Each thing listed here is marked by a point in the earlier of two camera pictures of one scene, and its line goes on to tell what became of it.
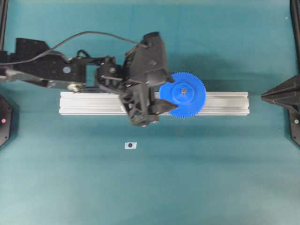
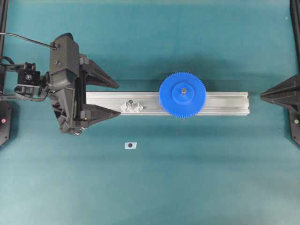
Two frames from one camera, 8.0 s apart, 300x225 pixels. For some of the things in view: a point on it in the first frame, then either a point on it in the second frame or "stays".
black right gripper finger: [290, 87] stays
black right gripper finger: [290, 98] stays
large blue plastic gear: [188, 91] stays
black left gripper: [138, 96] → [69, 104]
